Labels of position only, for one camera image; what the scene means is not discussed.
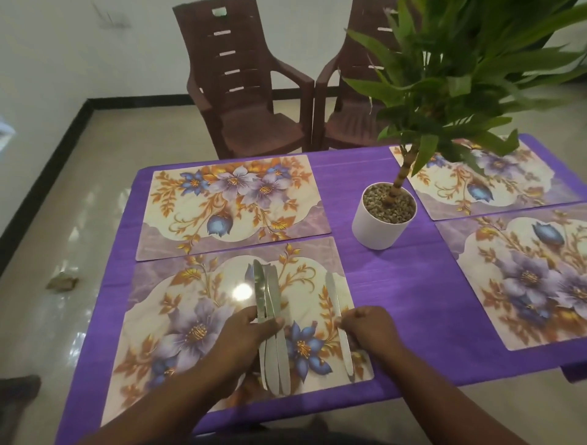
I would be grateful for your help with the person's right hand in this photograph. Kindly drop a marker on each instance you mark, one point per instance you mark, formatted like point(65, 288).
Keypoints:
point(371, 332)

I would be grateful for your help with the person's left hand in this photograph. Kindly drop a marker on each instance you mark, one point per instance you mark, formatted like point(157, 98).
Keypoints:
point(243, 348)

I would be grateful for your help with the floral placemat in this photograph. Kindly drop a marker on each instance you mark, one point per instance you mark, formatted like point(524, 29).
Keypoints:
point(513, 183)
point(229, 201)
point(183, 321)
point(504, 284)

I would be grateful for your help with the person's right forearm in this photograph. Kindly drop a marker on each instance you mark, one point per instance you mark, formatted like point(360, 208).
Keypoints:
point(435, 403)

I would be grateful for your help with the person's left forearm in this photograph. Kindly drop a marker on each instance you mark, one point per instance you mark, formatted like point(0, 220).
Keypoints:
point(160, 412)

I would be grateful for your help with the person's dark clothing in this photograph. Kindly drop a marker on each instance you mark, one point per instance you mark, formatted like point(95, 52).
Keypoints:
point(284, 438)

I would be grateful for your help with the purple cloth table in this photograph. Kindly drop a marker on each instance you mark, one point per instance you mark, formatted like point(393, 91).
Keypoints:
point(390, 284)

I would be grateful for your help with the green plant with white pot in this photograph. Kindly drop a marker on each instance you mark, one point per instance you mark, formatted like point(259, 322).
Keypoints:
point(376, 234)

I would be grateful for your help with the crumpled brown paper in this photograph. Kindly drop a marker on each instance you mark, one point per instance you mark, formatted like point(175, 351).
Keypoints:
point(62, 282)

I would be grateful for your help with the brown plastic chair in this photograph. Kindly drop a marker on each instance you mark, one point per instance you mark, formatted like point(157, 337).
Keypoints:
point(348, 128)
point(257, 133)

